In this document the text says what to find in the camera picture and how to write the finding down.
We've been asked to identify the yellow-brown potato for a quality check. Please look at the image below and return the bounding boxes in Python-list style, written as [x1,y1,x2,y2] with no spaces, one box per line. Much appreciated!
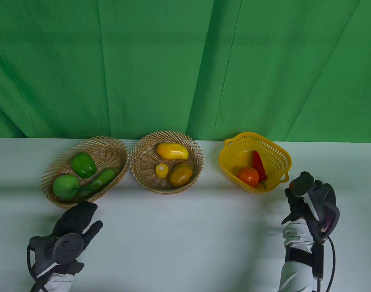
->
[169,164,193,187]

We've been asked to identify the person's right hand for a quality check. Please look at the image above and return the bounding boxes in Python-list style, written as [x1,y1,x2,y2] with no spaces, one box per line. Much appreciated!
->
[282,171,340,244]

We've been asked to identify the person's left hand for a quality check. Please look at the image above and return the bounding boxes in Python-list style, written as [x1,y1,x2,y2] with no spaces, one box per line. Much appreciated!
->
[27,201,103,276]

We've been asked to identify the red chili pepper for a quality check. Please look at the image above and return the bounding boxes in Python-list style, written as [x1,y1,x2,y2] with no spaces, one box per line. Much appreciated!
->
[251,151,268,189]

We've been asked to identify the long green pepper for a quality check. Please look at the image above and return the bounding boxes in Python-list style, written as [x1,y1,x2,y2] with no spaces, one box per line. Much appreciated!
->
[77,168,116,200]

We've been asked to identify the green bell pepper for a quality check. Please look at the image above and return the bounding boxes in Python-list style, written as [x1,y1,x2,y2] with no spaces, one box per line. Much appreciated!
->
[71,152,97,179]

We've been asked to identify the green backdrop cloth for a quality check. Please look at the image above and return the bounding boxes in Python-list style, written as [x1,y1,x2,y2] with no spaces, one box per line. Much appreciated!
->
[0,0,371,143]

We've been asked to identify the yellow mango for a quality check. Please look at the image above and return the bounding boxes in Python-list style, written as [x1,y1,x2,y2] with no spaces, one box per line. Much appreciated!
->
[156,142,189,160]

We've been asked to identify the black right glove cable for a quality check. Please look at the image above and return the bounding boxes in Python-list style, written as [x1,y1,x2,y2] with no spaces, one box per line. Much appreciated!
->
[316,237,336,292]

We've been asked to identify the black right forearm sensor box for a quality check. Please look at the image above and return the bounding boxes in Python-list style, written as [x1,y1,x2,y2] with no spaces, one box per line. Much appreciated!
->
[284,243,325,280]

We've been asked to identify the oval wicker basket container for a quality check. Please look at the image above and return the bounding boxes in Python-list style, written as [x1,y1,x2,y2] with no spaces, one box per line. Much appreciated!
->
[41,136,130,209]

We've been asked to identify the person's left forearm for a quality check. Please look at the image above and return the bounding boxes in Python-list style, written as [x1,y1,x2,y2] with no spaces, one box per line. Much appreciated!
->
[43,272,75,292]

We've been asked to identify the yellow plastic basket container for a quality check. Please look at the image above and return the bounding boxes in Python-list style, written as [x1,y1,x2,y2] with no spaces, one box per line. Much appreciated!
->
[219,131,292,193]

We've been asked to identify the green apple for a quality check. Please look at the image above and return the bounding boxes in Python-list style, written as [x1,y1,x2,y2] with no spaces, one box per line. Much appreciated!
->
[52,174,81,201]

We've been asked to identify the orange tangerine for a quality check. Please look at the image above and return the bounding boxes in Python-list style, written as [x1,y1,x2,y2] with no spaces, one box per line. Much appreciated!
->
[237,166,260,187]

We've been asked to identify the purple eggplant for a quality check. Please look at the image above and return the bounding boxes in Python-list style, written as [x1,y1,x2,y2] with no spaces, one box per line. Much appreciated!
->
[321,210,340,233]

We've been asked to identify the person's right forearm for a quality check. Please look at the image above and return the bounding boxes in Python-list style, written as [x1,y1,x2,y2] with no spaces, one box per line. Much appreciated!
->
[278,218,315,292]

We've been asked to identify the round wicker basket container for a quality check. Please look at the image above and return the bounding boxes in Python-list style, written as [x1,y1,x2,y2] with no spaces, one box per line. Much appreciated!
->
[129,131,204,194]

